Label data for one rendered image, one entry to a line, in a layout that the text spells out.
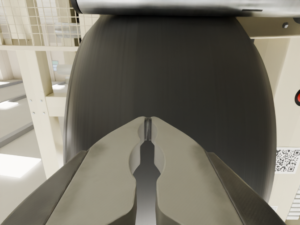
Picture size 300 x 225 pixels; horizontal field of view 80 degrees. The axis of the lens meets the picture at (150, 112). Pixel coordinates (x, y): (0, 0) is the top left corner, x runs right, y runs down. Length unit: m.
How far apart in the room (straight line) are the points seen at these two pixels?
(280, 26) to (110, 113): 0.34
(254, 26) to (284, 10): 0.17
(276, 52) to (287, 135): 0.19
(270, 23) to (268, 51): 0.06
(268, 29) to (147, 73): 0.30
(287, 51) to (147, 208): 0.37
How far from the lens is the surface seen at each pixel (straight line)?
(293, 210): 0.70
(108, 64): 0.24
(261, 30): 0.48
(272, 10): 0.34
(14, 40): 0.99
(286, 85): 0.46
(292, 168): 0.57
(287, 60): 0.45
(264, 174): 0.26
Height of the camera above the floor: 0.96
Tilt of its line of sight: 21 degrees up
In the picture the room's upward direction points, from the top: 179 degrees counter-clockwise
